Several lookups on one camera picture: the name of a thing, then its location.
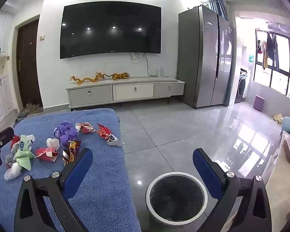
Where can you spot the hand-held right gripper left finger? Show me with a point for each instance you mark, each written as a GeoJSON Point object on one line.
{"type": "Point", "coordinates": [77, 170]}

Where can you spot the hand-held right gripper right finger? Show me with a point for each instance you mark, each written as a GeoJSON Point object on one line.
{"type": "Point", "coordinates": [207, 170]}

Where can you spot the shiny red snack packet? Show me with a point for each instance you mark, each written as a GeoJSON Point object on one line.
{"type": "Point", "coordinates": [15, 141]}

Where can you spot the brown orange snack packet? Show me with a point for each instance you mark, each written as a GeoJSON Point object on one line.
{"type": "Point", "coordinates": [71, 152]}

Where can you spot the clear plastic bag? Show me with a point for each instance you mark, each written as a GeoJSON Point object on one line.
{"type": "Point", "coordinates": [13, 171]}

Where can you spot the light green wrapper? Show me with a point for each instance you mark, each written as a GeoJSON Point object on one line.
{"type": "Point", "coordinates": [24, 158]}

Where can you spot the red paper box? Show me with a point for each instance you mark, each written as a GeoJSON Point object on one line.
{"type": "Point", "coordinates": [46, 153]}

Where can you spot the white tissue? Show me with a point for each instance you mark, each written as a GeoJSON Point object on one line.
{"type": "Point", "coordinates": [52, 143]}

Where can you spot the purple wrapper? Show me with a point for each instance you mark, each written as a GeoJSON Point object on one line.
{"type": "Point", "coordinates": [66, 130]}

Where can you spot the round white-rimmed trash bin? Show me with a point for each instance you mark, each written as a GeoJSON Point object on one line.
{"type": "Point", "coordinates": [176, 198]}

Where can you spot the red and white wrapper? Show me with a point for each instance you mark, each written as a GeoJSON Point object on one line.
{"type": "Point", "coordinates": [85, 128]}

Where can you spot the red snack packet white end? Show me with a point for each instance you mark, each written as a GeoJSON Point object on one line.
{"type": "Point", "coordinates": [106, 134]}

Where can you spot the grey slipper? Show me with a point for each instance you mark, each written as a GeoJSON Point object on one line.
{"type": "Point", "coordinates": [16, 122]}
{"type": "Point", "coordinates": [21, 115]}

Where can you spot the blue fluffy blanket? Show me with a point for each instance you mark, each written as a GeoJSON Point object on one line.
{"type": "Point", "coordinates": [99, 186]}

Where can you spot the white lower cabinet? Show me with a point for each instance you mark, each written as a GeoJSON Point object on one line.
{"type": "Point", "coordinates": [0, 101]}

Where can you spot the dark brown entrance door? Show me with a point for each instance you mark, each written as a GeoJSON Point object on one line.
{"type": "Point", "coordinates": [29, 65]}

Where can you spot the white side table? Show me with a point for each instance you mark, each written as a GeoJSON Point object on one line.
{"type": "Point", "coordinates": [280, 198]}

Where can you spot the purple stool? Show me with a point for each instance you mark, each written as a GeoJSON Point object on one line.
{"type": "Point", "coordinates": [259, 103]}

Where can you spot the yellow cloth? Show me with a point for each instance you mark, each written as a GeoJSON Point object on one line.
{"type": "Point", "coordinates": [278, 119]}

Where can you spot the grey washing machine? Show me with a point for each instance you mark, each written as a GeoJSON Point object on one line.
{"type": "Point", "coordinates": [241, 87]}

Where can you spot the golden dragon figurine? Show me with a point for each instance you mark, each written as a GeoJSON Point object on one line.
{"type": "Point", "coordinates": [87, 79]}

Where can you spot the white television cabinet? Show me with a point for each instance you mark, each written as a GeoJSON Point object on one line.
{"type": "Point", "coordinates": [133, 91]}

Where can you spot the golden tiger figurine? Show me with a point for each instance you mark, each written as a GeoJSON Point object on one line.
{"type": "Point", "coordinates": [120, 76]}

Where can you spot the white power strip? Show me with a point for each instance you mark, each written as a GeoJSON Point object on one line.
{"type": "Point", "coordinates": [159, 72]}

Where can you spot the black-framed window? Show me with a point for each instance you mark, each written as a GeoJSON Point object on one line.
{"type": "Point", "coordinates": [270, 78]}

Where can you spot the grey double-door refrigerator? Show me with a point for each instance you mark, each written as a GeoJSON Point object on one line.
{"type": "Point", "coordinates": [203, 58]}

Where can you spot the hanging laundry clothes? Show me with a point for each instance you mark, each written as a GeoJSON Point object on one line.
{"type": "Point", "coordinates": [272, 48]}

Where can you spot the blue curtain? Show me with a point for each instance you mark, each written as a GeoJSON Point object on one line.
{"type": "Point", "coordinates": [218, 7]}

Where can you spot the white upper wall cabinet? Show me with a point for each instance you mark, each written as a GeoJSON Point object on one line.
{"type": "Point", "coordinates": [0, 33]}

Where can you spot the large black wall television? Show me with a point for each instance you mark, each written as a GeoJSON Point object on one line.
{"type": "Point", "coordinates": [111, 29]}

